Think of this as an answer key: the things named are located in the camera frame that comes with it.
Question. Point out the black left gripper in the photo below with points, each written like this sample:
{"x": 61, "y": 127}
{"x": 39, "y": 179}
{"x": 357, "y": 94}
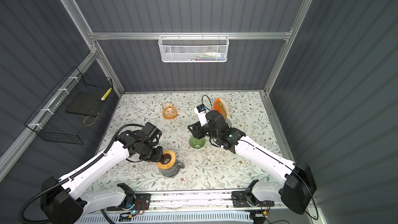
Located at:
{"x": 158, "y": 157}

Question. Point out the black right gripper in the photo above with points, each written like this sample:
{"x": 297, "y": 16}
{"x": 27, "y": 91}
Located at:
{"x": 197, "y": 130}

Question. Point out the clear grey glass pitcher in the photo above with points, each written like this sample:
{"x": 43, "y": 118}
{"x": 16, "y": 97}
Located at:
{"x": 174, "y": 170}

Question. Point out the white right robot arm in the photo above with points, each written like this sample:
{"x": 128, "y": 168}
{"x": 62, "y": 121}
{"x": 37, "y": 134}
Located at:
{"x": 297, "y": 184}

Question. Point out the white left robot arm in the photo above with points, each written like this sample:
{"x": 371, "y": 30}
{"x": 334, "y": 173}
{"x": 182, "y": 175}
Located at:
{"x": 67, "y": 202}

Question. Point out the green glass dripper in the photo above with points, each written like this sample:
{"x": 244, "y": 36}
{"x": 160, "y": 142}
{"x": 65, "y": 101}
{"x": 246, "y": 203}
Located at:
{"x": 196, "y": 143}

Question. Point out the orange coffee filter box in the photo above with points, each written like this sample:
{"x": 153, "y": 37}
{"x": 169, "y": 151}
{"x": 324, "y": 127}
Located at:
{"x": 221, "y": 106}

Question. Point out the orange glass pitcher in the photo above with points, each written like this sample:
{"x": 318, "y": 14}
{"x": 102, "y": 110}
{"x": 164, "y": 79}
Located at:
{"x": 169, "y": 111}

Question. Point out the yellow marker in basket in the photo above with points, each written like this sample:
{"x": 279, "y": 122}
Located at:
{"x": 106, "y": 94}

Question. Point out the black pad in basket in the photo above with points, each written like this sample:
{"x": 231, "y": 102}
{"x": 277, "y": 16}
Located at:
{"x": 86, "y": 104}

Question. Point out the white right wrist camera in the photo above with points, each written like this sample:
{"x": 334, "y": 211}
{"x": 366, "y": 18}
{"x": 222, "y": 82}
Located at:
{"x": 201, "y": 113}

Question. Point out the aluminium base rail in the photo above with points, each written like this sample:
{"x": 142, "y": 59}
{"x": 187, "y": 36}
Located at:
{"x": 205, "y": 207}

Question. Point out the black wire basket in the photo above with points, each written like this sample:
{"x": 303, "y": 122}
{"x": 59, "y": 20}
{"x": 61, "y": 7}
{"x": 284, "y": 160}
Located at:
{"x": 70, "y": 114}

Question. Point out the white wire mesh basket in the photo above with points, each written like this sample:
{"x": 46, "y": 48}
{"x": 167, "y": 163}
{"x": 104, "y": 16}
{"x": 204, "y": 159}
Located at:
{"x": 194, "y": 48}

